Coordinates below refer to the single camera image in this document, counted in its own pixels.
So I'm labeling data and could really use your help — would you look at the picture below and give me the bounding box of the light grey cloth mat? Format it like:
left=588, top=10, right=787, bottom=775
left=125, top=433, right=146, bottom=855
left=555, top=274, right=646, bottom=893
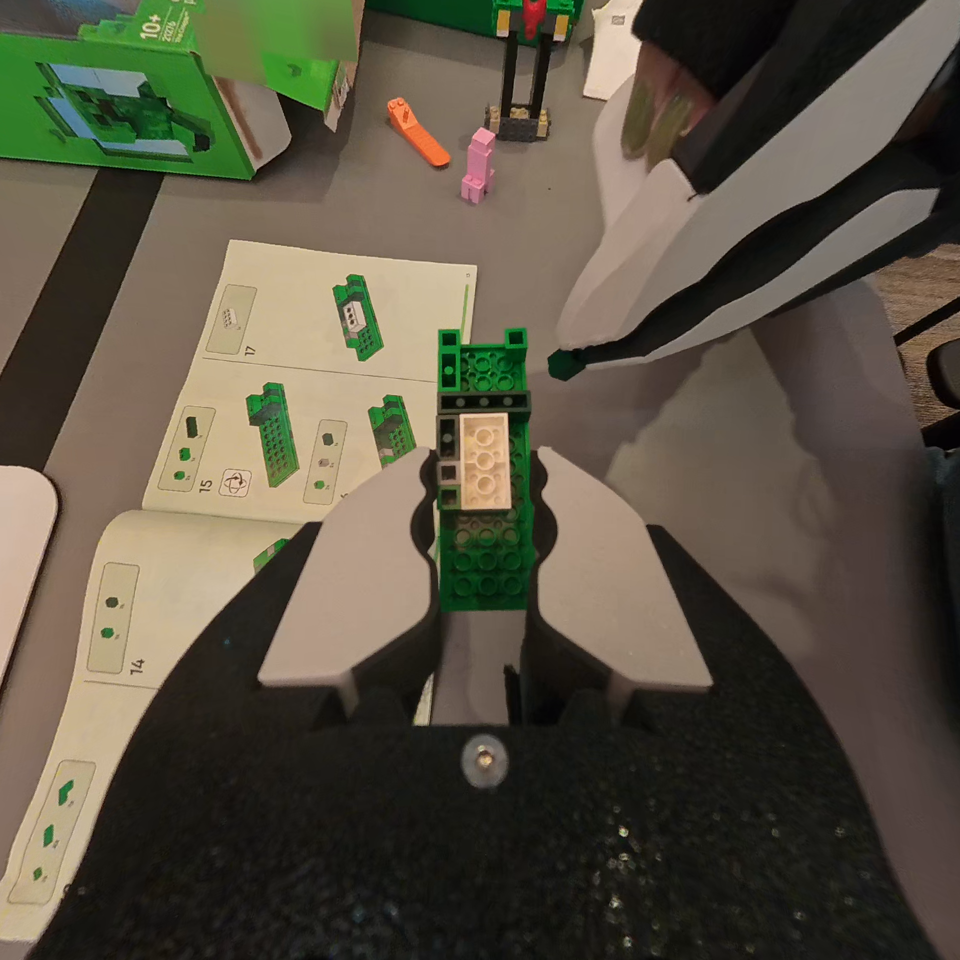
left=540, top=75, right=960, bottom=960

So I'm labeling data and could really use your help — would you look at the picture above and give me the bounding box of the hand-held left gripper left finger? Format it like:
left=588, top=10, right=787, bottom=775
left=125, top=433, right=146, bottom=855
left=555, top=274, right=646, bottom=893
left=257, top=447, right=444, bottom=712

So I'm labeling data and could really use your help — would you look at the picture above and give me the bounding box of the green printed toy box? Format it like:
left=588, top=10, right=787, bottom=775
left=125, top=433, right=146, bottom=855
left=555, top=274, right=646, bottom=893
left=0, top=0, right=365, bottom=181

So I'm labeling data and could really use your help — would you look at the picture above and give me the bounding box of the grey desk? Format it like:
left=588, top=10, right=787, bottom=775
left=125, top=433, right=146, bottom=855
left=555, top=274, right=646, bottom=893
left=0, top=11, right=639, bottom=886

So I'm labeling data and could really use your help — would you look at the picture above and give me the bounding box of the green brick assembly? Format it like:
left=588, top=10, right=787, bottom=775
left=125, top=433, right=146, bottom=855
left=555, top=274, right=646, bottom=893
left=435, top=327, right=543, bottom=615

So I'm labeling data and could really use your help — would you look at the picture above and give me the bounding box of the black chair wheel base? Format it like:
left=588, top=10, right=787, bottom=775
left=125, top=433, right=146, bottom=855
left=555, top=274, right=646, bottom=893
left=892, top=300, right=960, bottom=432

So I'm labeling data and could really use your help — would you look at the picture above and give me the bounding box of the white paper slip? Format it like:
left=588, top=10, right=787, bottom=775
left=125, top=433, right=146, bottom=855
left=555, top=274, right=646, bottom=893
left=583, top=0, right=655, bottom=102

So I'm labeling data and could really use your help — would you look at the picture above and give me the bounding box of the black and green brick model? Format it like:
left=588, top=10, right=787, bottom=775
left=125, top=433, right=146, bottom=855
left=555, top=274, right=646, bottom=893
left=483, top=0, right=582, bottom=144

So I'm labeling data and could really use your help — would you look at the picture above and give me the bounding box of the orange brick separator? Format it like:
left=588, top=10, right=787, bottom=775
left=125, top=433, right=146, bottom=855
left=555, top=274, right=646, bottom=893
left=386, top=97, right=453, bottom=169

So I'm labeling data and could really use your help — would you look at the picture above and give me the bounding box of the brick instruction booklet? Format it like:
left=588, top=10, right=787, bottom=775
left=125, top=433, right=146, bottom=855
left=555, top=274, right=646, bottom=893
left=0, top=240, right=479, bottom=942

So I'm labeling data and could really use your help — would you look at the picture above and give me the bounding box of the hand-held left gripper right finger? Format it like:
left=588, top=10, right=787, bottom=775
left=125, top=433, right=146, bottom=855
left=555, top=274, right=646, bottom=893
left=525, top=446, right=715, bottom=712

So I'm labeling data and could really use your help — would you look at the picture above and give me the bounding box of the plain green box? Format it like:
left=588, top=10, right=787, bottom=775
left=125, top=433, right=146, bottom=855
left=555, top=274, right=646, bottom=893
left=367, top=0, right=586, bottom=39

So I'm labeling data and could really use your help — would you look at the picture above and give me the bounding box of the white tray edge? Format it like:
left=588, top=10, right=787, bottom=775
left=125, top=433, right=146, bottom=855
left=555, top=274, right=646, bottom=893
left=0, top=465, right=60, bottom=684

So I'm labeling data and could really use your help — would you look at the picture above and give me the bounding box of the person's right hand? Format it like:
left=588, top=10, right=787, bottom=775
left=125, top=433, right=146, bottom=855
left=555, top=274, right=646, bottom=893
left=621, top=71, right=711, bottom=170

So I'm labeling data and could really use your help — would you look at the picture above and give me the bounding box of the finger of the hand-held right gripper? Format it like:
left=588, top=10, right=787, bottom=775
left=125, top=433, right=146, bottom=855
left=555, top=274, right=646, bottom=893
left=558, top=15, right=960, bottom=354
left=581, top=189, right=960, bottom=370

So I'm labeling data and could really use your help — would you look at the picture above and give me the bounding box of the pink brick pig figure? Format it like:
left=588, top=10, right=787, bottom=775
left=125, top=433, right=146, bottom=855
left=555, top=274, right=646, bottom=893
left=459, top=127, right=498, bottom=205

